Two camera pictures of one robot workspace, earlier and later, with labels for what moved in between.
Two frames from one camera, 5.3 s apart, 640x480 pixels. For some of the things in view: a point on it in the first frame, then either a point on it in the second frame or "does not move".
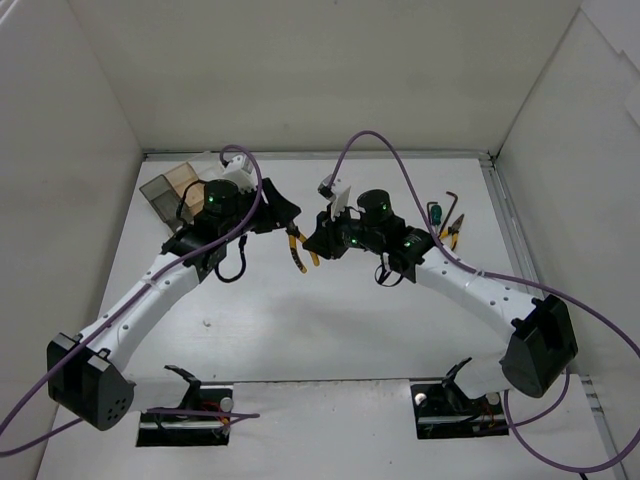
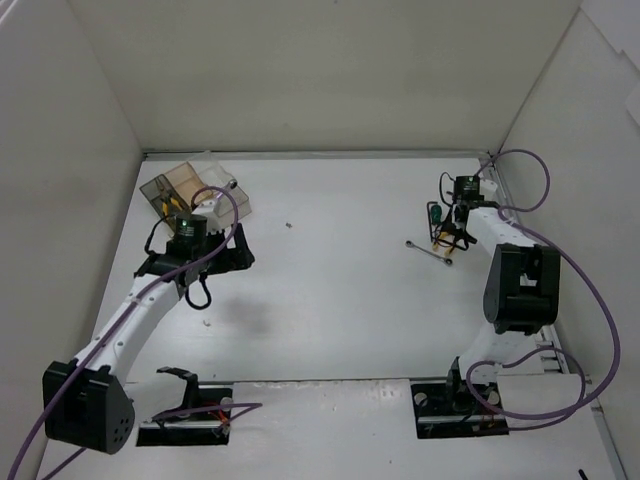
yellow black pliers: [293, 250] -> [165, 205]
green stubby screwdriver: [436, 215] does not move
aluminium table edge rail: [587, 380] does not move
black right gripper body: [327, 236] -> [454, 229]
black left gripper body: [273, 209] -> [239, 248]
